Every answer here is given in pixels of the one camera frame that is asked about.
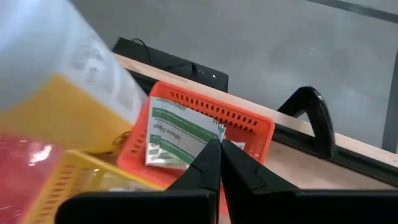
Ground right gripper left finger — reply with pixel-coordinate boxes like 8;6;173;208
155;139;222;224

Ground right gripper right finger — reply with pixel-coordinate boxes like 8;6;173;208
221;139;298;224

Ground black table clamp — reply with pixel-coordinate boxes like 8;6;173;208
276;86;336;160

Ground black electronics box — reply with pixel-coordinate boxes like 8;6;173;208
111;36;230;93

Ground yellow plastic basket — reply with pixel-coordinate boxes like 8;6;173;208
21;148;165;224

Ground yellow canister white lid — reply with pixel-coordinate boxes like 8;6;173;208
0;0;149;155

